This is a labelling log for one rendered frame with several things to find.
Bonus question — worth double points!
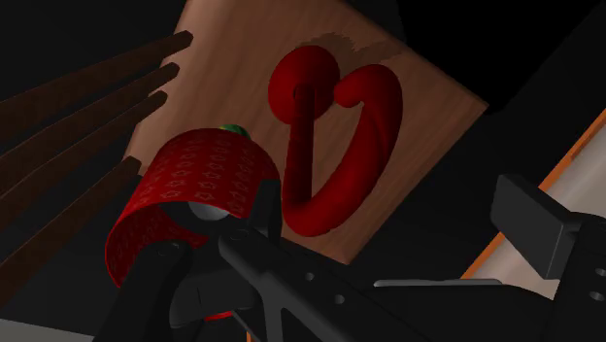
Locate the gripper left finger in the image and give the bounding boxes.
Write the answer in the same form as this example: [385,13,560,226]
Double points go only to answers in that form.
[92,177,429,342]

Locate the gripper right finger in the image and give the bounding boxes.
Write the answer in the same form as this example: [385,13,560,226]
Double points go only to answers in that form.
[489,173,606,342]

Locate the white panel with orange edge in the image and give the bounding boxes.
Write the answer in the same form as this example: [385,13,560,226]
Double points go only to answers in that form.
[460,107,606,300]

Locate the red star-patterned cylinder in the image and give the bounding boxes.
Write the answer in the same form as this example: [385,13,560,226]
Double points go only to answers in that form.
[105,126,282,290]

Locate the green round object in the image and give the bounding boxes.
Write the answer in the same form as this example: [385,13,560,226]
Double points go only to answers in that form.
[219,123,252,140]

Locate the red curved tube sculpture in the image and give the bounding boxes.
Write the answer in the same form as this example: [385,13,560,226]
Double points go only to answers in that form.
[267,45,405,238]

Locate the brown wooden table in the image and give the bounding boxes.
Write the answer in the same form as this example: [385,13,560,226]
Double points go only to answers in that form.
[123,0,489,265]

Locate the dark wooden slatted chair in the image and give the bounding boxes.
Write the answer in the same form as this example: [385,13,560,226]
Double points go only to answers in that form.
[0,29,195,309]

